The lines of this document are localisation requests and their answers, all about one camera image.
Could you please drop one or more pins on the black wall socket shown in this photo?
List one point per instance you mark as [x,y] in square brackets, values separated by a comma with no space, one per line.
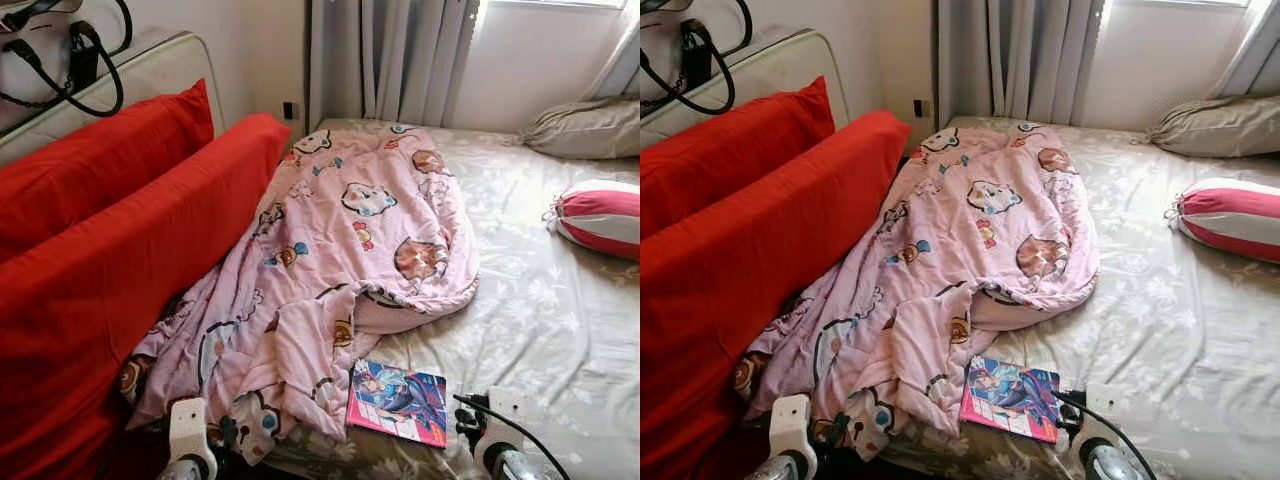
[289,110]
[920,108]

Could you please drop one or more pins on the red fabric cushion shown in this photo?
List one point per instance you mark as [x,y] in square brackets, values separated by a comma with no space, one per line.
[100,320]
[720,330]
[90,160]
[720,150]

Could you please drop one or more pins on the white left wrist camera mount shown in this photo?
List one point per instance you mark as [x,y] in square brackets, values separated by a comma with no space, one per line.
[190,430]
[790,425]

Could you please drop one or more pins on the pink white striped bolster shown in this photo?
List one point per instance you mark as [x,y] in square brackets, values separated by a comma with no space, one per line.
[1230,220]
[605,220]

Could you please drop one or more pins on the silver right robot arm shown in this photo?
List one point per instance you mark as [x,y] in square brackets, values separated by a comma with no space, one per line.
[1115,465]
[515,467]

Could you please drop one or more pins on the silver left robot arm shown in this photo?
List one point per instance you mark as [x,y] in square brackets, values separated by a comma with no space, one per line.
[185,472]
[780,470]

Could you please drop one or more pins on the grey floral bed sheet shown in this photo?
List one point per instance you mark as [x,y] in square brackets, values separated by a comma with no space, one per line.
[1170,330]
[540,330]

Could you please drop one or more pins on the beige pillow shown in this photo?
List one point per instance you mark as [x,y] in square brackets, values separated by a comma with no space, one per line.
[590,130]
[1220,128]

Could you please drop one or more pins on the pink cartoon print blanket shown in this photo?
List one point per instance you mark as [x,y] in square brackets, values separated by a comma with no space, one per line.
[330,250]
[950,250]

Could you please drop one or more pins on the colourful comic book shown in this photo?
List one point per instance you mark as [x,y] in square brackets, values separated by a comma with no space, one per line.
[400,400]
[1010,398]

